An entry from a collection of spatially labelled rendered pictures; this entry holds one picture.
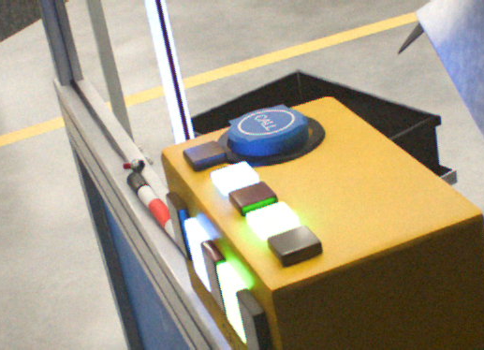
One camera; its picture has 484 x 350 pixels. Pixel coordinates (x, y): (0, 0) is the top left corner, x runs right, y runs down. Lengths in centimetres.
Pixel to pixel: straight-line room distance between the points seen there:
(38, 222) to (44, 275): 30
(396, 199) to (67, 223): 245
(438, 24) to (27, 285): 191
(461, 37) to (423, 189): 40
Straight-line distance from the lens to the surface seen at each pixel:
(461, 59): 84
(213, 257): 46
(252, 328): 43
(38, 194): 309
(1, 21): 266
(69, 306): 250
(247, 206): 45
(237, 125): 52
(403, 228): 43
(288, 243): 42
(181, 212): 51
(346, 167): 48
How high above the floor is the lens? 129
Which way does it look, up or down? 27 degrees down
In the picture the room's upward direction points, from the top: 11 degrees counter-clockwise
